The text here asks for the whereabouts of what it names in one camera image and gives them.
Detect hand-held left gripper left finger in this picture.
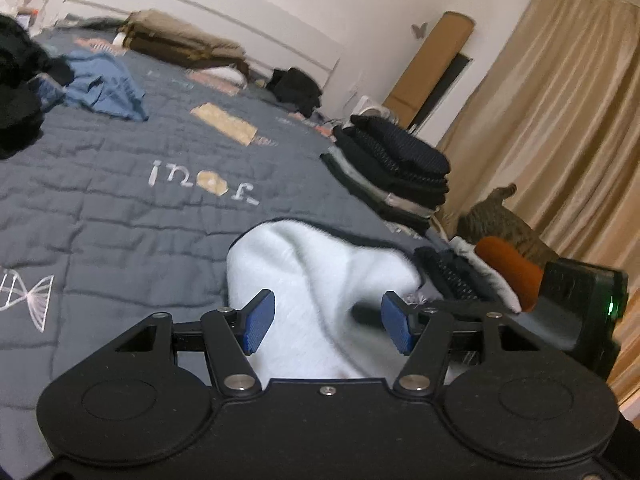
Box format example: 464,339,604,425
115,289,277,398

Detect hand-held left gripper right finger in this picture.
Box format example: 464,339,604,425
380,290,543,398

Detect printed white towel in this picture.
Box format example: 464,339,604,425
226,217,481,383

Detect dark dotted folded garment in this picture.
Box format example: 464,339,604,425
414,246,496,306

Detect orange rolled cloth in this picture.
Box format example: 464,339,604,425
475,236,543,313

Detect folded clothes with orange roll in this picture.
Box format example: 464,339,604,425
447,235,523,313

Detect beige crumpled cloth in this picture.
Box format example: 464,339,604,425
430,210,461,238

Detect tabby cat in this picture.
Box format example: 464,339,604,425
456,183,561,268

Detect stack of black folded clothes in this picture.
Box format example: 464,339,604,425
320,115,452,236

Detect grey quilted bedspread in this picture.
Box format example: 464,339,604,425
0,27,451,466

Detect beige curtain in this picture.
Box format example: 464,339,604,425
435,0,640,406

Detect white rounded appliance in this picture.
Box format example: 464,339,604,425
356,96,398,122

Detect crumpled black garment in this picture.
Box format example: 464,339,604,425
265,67,323,118

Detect dark flat panel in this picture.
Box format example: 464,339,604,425
407,52,473,133

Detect white folded cloth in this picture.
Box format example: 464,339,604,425
200,62,248,86

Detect brown cardboard panel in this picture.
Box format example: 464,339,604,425
384,10,475,128

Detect white headboard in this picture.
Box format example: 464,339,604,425
47,0,346,91

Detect crumpled blue garment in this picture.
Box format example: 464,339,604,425
62,50,151,122

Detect stack of khaki folded clothes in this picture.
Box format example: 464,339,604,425
115,10,251,73

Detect blue denim garment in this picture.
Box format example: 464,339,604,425
25,72,68,113

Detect pile of black clothes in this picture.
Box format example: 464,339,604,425
0,14,76,161

